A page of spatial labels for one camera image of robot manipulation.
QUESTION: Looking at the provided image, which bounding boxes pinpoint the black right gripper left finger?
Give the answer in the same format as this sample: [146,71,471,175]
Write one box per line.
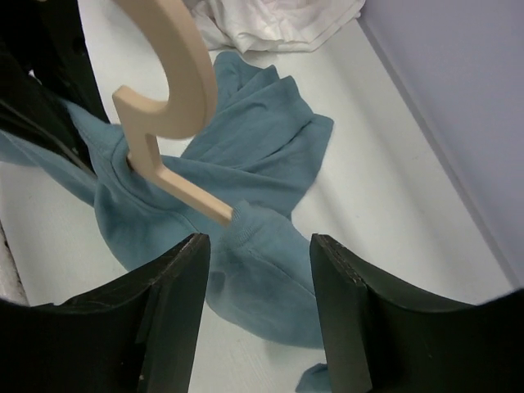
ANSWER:
[1,234,210,392]

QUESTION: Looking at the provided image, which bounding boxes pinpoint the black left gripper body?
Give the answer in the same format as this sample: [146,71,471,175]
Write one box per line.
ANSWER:
[1,0,108,175]

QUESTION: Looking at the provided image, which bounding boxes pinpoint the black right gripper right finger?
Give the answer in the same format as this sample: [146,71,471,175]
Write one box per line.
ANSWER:
[309,234,523,392]

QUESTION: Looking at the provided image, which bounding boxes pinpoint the beige wooden hanger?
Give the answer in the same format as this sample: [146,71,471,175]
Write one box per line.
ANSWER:
[112,0,233,226]

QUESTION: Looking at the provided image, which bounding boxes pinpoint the teal blue t shirt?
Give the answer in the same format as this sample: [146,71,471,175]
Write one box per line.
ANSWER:
[0,52,335,393]

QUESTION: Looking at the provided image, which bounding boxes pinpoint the white t shirt red print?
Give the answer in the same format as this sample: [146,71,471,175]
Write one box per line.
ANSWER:
[184,0,365,53]

